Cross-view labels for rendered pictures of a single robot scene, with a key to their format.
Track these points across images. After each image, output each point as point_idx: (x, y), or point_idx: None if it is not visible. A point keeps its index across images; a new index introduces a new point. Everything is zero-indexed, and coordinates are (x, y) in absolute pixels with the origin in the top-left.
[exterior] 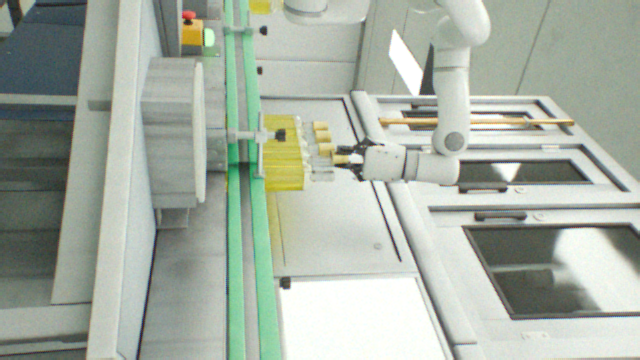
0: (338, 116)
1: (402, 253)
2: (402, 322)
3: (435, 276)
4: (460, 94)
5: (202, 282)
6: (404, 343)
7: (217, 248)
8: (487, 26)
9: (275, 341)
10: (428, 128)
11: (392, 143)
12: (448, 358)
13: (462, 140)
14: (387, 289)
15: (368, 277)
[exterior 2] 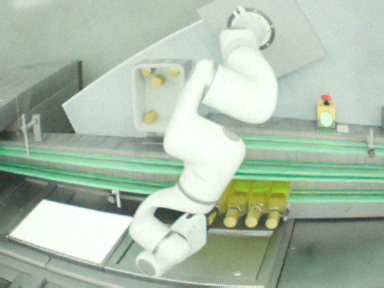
0: (363, 282)
1: (123, 266)
2: (74, 245)
3: (95, 273)
4: (156, 193)
5: (101, 144)
6: (62, 240)
7: (119, 148)
8: (168, 133)
9: (62, 159)
10: None
11: (188, 223)
12: (44, 247)
13: (130, 223)
14: (98, 250)
15: (112, 246)
